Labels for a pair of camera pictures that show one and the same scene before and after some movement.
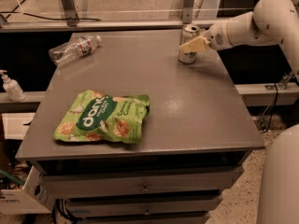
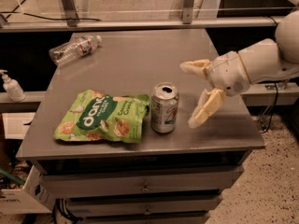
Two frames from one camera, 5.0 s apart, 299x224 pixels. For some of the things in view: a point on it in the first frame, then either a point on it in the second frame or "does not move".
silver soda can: (190, 33) -> (164, 106)
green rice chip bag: (99, 116) does not move
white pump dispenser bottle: (12, 88) does not move
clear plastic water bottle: (77, 48) does not move
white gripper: (217, 35) -> (228, 73)
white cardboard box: (34, 199) does not move
